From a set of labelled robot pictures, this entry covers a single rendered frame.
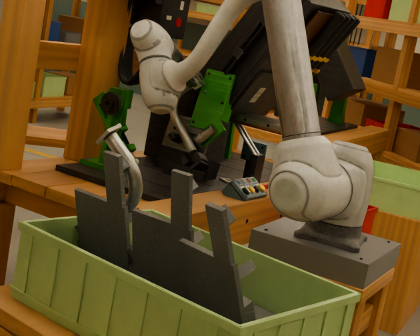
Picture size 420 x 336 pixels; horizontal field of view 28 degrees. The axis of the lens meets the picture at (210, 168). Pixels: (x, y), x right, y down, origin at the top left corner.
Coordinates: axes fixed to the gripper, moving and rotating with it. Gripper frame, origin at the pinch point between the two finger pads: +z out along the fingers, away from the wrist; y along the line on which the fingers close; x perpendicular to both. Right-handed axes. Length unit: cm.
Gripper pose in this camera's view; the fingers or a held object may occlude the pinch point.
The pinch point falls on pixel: (193, 79)
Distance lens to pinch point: 291.0
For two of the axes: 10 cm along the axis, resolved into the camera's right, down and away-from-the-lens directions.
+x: -8.6, 4.5, 2.2
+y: -3.4, -8.5, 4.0
